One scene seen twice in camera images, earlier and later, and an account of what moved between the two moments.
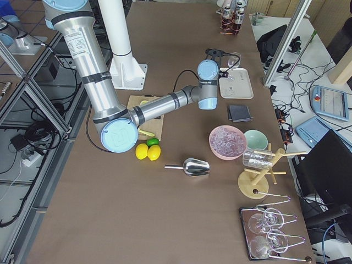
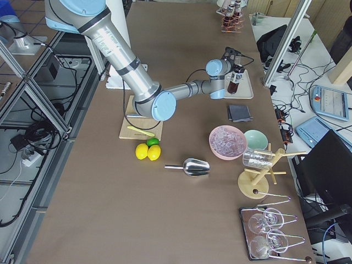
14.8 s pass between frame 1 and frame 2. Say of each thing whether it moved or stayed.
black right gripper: moved
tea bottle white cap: moved
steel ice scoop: stayed
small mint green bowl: stayed
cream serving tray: stayed
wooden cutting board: stayed
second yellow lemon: stayed
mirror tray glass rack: stayed
